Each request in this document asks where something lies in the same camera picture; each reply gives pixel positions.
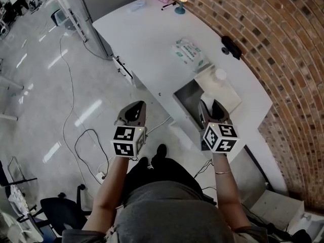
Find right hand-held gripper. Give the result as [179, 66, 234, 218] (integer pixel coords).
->
[198, 99, 240, 153]

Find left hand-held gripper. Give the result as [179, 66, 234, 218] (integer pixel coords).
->
[110, 100, 148, 159]

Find white cardboard box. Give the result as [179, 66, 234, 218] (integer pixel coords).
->
[173, 64, 243, 132]

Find person's left forearm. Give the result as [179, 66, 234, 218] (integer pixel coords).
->
[82, 155, 127, 234]

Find person's right forearm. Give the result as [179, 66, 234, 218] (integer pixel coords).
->
[212, 152, 250, 231]

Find clear plastic jar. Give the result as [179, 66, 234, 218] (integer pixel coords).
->
[212, 68, 227, 86]

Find white desk drawer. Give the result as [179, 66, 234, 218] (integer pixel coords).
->
[112, 56, 134, 80]

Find white green wet wipes pack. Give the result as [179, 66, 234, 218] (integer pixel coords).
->
[172, 38, 206, 72]

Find person's black trousers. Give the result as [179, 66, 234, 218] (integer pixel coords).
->
[124, 157, 211, 207]

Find white desk with drawers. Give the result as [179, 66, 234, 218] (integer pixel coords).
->
[92, 0, 275, 167]

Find black case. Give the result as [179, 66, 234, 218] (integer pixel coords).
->
[221, 36, 241, 60]

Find person's grey shirt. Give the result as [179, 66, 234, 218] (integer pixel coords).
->
[62, 181, 268, 243]

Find small blue lamp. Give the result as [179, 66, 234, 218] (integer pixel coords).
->
[174, 0, 190, 14]

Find grey metal cabinet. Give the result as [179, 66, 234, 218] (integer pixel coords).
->
[75, 0, 140, 60]

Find white shelf rack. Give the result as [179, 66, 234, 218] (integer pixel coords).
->
[45, 0, 88, 43]

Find black office chair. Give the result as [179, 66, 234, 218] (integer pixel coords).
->
[40, 183, 92, 237]

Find patterned white cloth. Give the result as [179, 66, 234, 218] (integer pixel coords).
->
[7, 186, 28, 217]

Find short white cable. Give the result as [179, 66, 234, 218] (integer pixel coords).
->
[146, 115, 172, 135]

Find long white floor cable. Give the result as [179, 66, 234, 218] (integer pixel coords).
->
[59, 33, 87, 184]

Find white table frame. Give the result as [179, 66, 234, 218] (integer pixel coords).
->
[0, 57, 25, 121]

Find black metal frame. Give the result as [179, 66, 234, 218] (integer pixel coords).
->
[0, 155, 37, 187]

